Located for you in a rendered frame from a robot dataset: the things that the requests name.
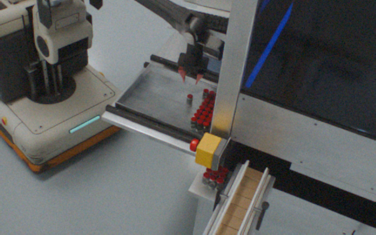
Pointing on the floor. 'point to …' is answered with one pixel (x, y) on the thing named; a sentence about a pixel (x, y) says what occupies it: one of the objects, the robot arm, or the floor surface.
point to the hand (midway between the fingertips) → (190, 80)
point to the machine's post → (231, 76)
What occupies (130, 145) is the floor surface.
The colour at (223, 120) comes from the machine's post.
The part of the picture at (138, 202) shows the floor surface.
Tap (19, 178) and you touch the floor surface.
